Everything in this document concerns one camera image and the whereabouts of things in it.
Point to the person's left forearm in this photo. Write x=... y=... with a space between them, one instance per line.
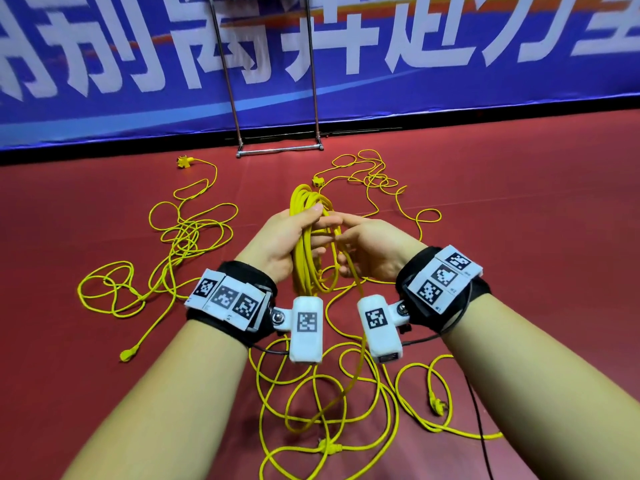
x=160 y=405

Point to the person's right hand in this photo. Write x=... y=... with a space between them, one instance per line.
x=380 y=245

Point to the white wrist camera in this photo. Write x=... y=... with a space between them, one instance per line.
x=305 y=327
x=382 y=325

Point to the person's left hand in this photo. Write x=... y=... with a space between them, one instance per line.
x=275 y=245

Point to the person's right forearm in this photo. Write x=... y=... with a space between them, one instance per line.
x=540 y=395

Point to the metal rack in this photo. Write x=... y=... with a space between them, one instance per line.
x=280 y=149

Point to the blue banner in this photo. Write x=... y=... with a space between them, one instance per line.
x=480 y=55

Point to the black marker wristband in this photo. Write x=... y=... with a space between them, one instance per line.
x=232 y=300
x=443 y=285

